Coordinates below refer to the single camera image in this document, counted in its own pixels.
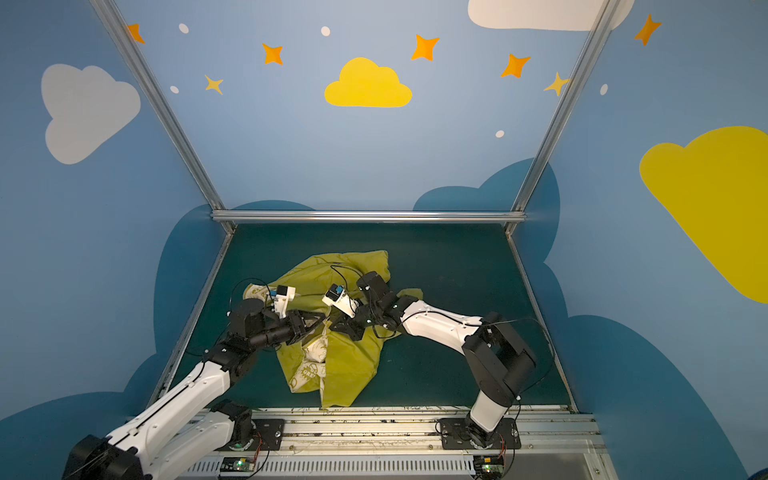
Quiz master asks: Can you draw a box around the right aluminium frame post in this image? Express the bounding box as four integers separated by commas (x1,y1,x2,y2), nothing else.
505,0,622,240

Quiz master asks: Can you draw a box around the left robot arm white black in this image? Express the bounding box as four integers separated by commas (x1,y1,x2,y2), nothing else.
62,298,325,479

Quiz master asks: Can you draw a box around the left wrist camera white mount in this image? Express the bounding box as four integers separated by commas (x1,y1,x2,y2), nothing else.
269,285,296,319

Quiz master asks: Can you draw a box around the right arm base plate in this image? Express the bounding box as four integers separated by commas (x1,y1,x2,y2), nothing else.
436,417,521,450

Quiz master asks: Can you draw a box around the right controller board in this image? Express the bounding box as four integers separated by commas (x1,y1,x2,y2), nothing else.
472,456,505,480

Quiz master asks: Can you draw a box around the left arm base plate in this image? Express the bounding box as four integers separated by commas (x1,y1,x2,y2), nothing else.
226,418,285,451

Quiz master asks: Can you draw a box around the aluminium rail base frame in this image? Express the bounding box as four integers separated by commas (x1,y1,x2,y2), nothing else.
98,407,619,480

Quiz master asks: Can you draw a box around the aluminium frame post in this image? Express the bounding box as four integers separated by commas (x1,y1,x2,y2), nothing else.
90,0,226,213
505,0,622,240

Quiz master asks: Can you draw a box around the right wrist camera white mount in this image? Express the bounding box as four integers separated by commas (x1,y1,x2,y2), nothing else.
322,284,359,318

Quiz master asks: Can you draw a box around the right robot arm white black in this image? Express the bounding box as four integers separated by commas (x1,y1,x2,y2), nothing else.
322,272,538,442

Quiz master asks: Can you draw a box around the left aluminium frame post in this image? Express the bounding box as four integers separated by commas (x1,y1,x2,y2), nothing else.
90,0,226,213

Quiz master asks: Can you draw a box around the left controller board green led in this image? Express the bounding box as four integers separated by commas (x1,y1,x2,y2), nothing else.
218,457,256,479

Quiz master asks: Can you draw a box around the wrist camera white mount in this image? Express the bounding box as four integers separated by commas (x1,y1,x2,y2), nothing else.
322,284,359,318
269,285,296,319

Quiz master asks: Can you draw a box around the green jacket with printed lining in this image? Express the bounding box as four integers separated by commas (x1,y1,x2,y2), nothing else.
243,250,391,408

